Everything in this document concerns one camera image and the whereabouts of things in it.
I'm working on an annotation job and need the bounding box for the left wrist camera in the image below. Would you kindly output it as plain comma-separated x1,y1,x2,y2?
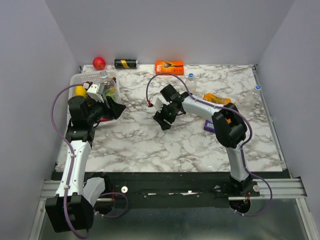
86,82,105,103

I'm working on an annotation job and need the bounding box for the purple toothpaste box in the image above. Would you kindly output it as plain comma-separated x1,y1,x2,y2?
203,120,215,133

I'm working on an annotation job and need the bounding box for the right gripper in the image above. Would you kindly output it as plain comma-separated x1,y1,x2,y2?
153,101,179,131

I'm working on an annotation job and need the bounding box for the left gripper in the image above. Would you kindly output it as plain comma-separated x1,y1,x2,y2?
86,93,127,125

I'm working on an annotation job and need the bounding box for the red apple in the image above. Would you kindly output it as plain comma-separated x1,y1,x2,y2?
92,57,106,71

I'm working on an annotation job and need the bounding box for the yellow lemon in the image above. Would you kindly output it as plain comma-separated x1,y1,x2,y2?
74,85,87,98

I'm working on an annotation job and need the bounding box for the orange razor box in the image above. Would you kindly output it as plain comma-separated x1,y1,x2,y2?
155,61,185,76

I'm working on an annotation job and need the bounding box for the black gold can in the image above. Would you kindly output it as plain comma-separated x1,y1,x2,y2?
114,59,139,69

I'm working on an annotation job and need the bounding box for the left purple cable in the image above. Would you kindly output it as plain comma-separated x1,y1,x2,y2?
51,83,91,240

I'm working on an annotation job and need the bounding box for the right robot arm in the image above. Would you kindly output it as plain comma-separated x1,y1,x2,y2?
150,84,252,196

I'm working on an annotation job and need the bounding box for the clear bottle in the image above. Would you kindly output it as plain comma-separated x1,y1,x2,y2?
185,76,197,94
99,70,119,102
245,87,262,109

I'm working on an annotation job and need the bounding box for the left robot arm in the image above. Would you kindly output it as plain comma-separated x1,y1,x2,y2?
45,95,126,233

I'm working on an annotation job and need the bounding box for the red grape bunch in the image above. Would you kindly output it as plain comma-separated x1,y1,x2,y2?
82,81,93,89

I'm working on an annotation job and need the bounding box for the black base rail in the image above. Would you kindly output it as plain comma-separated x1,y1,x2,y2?
51,171,261,210

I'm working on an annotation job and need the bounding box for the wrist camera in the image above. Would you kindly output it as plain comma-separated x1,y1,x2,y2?
86,82,105,103
148,97,164,112

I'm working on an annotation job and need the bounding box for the green toy fruit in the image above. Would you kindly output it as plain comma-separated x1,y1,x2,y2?
104,88,117,97

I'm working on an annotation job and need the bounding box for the blue cap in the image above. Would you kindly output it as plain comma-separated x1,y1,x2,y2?
255,85,262,91

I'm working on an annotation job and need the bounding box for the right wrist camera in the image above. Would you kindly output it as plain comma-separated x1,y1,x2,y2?
148,97,164,112

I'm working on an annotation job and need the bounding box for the orange snack bag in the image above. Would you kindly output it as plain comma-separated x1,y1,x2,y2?
202,92,237,125

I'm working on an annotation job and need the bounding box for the blue cap table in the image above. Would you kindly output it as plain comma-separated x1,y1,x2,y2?
188,73,195,79

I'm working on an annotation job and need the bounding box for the white plastic basket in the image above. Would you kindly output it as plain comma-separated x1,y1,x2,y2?
67,70,122,126

